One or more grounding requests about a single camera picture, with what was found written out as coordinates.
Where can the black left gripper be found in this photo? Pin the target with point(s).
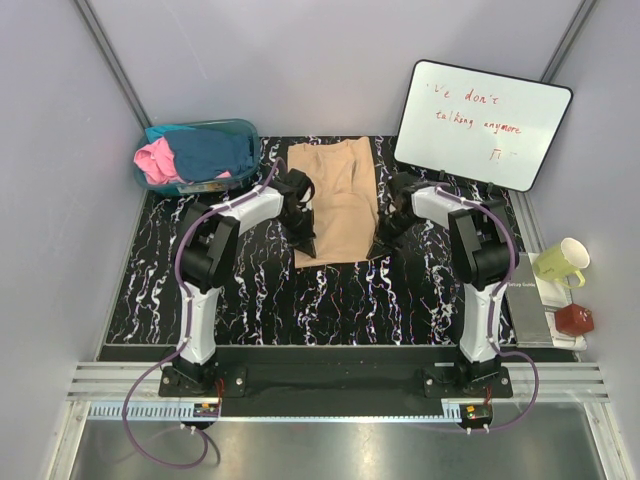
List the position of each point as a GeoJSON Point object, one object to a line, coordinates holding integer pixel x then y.
{"type": "Point", "coordinates": [304, 240]}

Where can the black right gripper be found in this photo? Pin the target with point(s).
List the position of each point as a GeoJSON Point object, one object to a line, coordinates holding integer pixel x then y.
{"type": "Point", "coordinates": [382, 247]}

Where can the beige t-shirt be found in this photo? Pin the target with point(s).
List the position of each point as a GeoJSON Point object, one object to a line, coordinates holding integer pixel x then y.
{"type": "Point", "coordinates": [345, 202]}

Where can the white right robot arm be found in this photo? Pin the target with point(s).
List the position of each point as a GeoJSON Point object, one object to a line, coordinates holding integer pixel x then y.
{"type": "Point", "coordinates": [483, 257]}

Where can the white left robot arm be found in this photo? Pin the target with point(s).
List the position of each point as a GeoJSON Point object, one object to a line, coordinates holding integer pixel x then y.
{"type": "Point", "coordinates": [206, 254]}

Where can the teal plastic basket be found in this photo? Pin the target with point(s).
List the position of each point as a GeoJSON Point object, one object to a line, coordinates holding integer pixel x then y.
{"type": "Point", "coordinates": [231, 126]}

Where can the dark blue t-shirt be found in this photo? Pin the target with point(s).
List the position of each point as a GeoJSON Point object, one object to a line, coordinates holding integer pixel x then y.
{"type": "Point", "coordinates": [231, 151]}

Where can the grey setup guide booklet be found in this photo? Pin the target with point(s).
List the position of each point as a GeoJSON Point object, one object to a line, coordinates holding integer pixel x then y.
{"type": "Point", "coordinates": [525, 307]}

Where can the white whiteboard with red writing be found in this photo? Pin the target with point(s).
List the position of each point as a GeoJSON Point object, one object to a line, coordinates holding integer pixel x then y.
{"type": "Point", "coordinates": [481, 126]}

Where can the pink t-shirt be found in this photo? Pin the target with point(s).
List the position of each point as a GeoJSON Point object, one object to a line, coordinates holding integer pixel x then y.
{"type": "Point", "coordinates": [161, 166]}

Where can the yellow-green mug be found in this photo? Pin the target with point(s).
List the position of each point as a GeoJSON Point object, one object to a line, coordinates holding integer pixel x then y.
{"type": "Point", "coordinates": [563, 263]}

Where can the teal t-shirt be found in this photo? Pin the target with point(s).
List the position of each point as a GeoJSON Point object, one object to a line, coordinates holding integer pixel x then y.
{"type": "Point", "coordinates": [154, 133]}

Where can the red house-shaped box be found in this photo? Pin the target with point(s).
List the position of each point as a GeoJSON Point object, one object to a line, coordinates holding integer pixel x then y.
{"type": "Point", "coordinates": [574, 320]}

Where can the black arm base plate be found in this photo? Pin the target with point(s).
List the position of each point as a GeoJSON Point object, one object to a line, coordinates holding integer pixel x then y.
{"type": "Point", "coordinates": [432, 371]}

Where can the aluminium frame rail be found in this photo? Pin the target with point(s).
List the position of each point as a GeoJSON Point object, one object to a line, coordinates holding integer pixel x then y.
{"type": "Point", "coordinates": [106, 387]}

